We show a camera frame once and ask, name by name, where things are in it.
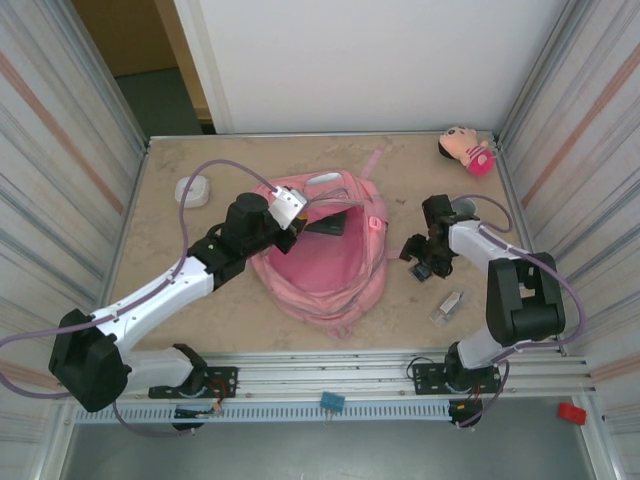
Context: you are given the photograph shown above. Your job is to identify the small black calculator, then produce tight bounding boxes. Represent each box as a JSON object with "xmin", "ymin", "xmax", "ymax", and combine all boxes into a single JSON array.
[{"xmin": 408, "ymin": 262, "xmax": 437, "ymax": 287}]

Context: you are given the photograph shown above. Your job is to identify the dark green pencil case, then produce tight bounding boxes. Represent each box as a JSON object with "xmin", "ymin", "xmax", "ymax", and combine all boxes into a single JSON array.
[{"xmin": 304, "ymin": 212, "xmax": 349, "ymax": 238}]

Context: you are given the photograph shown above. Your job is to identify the pink student backpack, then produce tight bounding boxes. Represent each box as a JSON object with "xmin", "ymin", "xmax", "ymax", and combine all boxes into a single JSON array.
[{"xmin": 249, "ymin": 146, "xmax": 407, "ymax": 342}]

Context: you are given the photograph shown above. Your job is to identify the grey cup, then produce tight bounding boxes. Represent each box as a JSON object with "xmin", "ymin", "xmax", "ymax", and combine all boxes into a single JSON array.
[{"xmin": 452, "ymin": 196, "xmax": 479, "ymax": 221}]

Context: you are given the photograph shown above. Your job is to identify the clear plastic eraser box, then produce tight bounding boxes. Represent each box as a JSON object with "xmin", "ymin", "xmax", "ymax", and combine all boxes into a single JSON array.
[{"xmin": 429, "ymin": 288, "xmax": 468, "ymax": 329}]

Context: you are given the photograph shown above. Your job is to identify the small white square box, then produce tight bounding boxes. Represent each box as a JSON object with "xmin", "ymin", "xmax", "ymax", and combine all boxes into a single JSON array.
[{"xmin": 174, "ymin": 174, "xmax": 212, "ymax": 210}]

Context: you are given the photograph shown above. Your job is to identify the pink plush doll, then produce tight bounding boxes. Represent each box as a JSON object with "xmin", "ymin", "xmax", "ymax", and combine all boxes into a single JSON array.
[{"xmin": 437, "ymin": 125, "xmax": 497, "ymax": 178}]

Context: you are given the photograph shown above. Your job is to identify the black power connector box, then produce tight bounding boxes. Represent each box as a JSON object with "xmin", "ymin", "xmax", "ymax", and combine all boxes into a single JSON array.
[
  {"xmin": 172, "ymin": 399, "xmax": 224, "ymax": 432},
  {"xmin": 447, "ymin": 397, "xmax": 486, "ymax": 430}
]

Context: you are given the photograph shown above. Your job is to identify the blue connector block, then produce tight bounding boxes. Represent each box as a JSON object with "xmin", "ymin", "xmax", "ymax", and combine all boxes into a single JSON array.
[{"xmin": 319, "ymin": 391, "xmax": 346, "ymax": 414}]

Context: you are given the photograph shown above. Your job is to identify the red plastic block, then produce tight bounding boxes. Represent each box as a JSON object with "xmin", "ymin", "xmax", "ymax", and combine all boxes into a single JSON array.
[{"xmin": 558, "ymin": 402, "xmax": 587, "ymax": 427}]

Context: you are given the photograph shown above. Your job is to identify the brown wooden door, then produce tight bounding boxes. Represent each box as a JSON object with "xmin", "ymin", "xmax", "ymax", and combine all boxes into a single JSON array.
[{"xmin": 73, "ymin": 0, "xmax": 214, "ymax": 122}]

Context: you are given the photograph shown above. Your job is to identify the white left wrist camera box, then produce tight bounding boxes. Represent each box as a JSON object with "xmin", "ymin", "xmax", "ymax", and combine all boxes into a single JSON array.
[{"xmin": 271, "ymin": 185, "xmax": 309, "ymax": 232}]

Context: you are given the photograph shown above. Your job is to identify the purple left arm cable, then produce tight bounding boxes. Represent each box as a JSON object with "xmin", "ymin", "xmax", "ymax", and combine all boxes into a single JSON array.
[{"xmin": 0, "ymin": 158, "xmax": 279, "ymax": 439}]

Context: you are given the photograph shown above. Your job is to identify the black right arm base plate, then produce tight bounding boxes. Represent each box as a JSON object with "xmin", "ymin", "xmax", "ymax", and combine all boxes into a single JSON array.
[{"xmin": 410, "ymin": 363, "xmax": 503, "ymax": 396}]

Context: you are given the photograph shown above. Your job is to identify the aluminium mounting rail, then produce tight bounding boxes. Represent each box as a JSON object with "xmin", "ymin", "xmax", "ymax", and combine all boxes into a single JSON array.
[{"xmin": 52, "ymin": 349, "xmax": 599, "ymax": 401}]

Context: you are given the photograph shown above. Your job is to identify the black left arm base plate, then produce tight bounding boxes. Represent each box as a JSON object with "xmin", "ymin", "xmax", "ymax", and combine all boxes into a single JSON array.
[{"xmin": 148, "ymin": 366, "xmax": 239, "ymax": 400}]

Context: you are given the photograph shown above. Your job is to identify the white slotted cable duct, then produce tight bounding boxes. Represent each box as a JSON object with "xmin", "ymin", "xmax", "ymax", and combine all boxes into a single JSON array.
[{"xmin": 74, "ymin": 403, "xmax": 451, "ymax": 424}]

